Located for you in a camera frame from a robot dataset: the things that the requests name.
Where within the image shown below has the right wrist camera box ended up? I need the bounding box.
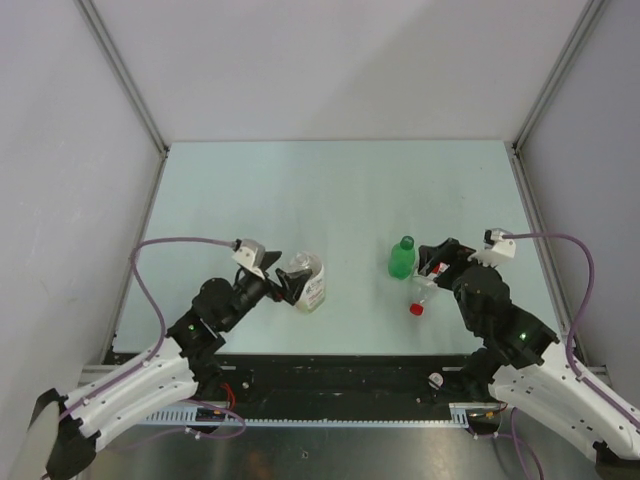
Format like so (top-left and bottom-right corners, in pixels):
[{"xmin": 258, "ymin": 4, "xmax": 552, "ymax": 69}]
[{"xmin": 469, "ymin": 228, "xmax": 516, "ymax": 268}]

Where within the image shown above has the red bottle cap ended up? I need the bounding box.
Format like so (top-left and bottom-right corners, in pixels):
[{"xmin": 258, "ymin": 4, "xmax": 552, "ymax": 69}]
[{"xmin": 409, "ymin": 303, "xmax": 424, "ymax": 316}]

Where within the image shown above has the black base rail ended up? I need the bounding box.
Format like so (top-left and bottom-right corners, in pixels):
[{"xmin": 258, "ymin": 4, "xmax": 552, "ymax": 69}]
[{"xmin": 194, "ymin": 349, "xmax": 500, "ymax": 420}]

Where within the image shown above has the green bottle cap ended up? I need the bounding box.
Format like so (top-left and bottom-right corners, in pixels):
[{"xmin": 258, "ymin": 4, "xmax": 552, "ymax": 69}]
[{"xmin": 399, "ymin": 235, "xmax": 414, "ymax": 250}]

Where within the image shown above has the white bottle cap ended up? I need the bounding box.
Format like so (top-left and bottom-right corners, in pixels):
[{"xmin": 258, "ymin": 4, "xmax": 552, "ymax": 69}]
[{"xmin": 429, "ymin": 372, "xmax": 444, "ymax": 388}]

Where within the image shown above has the fruit tea bottle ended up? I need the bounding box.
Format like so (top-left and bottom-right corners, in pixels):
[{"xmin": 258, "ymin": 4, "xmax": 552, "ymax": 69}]
[{"xmin": 287, "ymin": 251, "xmax": 326, "ymax": 314}]

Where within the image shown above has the green plastic bottle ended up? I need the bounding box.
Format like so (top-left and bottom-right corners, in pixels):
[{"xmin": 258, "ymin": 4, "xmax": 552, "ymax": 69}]
[{"xmin": 388, "ymin": 240, "xmax": 416, "ymax": 280}]

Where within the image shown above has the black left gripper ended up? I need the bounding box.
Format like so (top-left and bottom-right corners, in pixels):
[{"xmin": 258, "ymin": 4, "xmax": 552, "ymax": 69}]
[{"xmin": 221, "ymin": 251, "xmax": 311, "ymax": 331}]

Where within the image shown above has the aluminium frame post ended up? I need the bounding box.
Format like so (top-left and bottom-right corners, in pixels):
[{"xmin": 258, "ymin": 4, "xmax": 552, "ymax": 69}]
[
  {"xmin": 511, "ymin": 0, "xmax": 610, "ymax": 151},
  {"xmin": 73, "ymin": 0, "xmax": 169, "ymax": 155}
]

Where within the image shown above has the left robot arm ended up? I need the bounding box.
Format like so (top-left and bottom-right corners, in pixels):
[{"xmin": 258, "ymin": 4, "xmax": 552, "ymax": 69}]
[{"xmin": 34, "ymin": 240, "xmax": 319, "ymax": 479}]

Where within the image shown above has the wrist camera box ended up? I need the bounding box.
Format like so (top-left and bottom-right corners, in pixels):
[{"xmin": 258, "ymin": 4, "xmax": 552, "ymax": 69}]
[
  {"xmin": 232, "ymin": 239, "xmax": 266, "ymax": 280},
  {"xmin": 469, "ymin": 228, "xmax": 516, "ymax": 268}
]

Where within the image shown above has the right aluminium frame post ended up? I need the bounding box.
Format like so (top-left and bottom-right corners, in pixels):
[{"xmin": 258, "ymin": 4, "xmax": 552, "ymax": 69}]
[{"xmin": 511, "ymin": 0, "xmax": 610, "ymax": 151}]

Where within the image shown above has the left aluminium frame post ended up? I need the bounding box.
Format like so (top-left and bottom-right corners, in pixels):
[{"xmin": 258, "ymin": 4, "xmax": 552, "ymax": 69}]
[{"xmin": 73, "ymin": 0, "xmax": 169, "ymax": 155}]

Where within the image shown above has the clear bottle red label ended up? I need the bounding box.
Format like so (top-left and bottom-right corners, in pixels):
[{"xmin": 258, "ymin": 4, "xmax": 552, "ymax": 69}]
[{"xmin": 409, "ymin": 269, "xmax": 438, "ymax": 311}]

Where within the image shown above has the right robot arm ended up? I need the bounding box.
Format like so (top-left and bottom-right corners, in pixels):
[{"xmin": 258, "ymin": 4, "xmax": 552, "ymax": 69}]
[{"xmin": 417, "ymin": 229, "xmax": 639, "ymax": 479}]

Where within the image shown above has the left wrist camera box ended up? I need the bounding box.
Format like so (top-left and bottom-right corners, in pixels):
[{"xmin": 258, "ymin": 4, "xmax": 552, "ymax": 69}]
[{"xmin": 232, "ymin": 239, "xmax": 266, "ymax": 280}]

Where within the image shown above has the white slotted cable duct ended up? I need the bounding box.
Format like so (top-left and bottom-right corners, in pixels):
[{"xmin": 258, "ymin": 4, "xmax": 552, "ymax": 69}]
[{"xmin": 139, "ymin": 403, "xmax": 503, "ymax": 429}]

